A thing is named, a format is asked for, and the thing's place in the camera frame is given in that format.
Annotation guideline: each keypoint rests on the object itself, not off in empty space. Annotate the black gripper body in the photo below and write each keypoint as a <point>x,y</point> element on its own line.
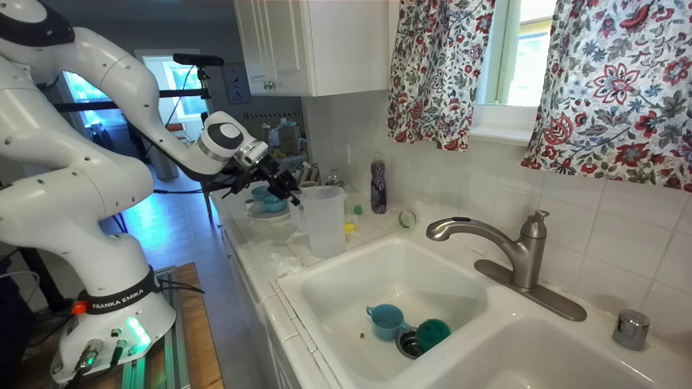
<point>281,183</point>

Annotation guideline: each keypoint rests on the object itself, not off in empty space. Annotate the translucent plastic jug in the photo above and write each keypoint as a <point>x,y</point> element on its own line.
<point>322,217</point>

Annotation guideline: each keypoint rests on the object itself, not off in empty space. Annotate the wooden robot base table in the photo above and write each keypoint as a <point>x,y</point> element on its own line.
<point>184,360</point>

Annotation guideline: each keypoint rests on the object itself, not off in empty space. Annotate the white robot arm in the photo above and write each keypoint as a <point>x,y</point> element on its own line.
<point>122,309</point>

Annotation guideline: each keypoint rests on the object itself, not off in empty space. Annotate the white double kitchen sink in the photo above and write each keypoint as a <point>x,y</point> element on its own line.
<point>498,339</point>

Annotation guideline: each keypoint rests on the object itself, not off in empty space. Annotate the teal cup in sink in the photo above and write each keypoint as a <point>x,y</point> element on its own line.
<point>387,321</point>

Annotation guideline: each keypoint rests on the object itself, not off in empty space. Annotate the metal sink plug cap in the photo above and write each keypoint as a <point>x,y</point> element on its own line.
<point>632,328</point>

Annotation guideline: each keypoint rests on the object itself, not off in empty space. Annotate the stacked teal bowls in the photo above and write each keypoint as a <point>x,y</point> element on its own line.
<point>263,203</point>

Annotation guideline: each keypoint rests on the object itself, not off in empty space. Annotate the yellow sponge in bag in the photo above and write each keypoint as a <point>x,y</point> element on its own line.
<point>351,227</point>

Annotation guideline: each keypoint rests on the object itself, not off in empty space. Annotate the purple dish soap bottle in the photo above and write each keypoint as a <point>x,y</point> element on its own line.
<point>378,187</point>

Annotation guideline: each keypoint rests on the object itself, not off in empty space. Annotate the white upper cabinet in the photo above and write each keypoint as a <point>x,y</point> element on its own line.
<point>315,49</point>

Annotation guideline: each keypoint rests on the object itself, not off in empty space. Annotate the floral curtain left panel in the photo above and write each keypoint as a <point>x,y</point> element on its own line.
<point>436,70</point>

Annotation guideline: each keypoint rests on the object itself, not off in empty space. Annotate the floral curtain panel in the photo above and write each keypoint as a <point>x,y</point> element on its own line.
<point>617,93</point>
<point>436,70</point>

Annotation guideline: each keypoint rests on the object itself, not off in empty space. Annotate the brushed metal faucet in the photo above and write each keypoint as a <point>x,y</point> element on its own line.
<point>524,255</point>

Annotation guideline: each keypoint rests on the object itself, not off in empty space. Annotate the floral curtain right panel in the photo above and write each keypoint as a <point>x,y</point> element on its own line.
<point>617,93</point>

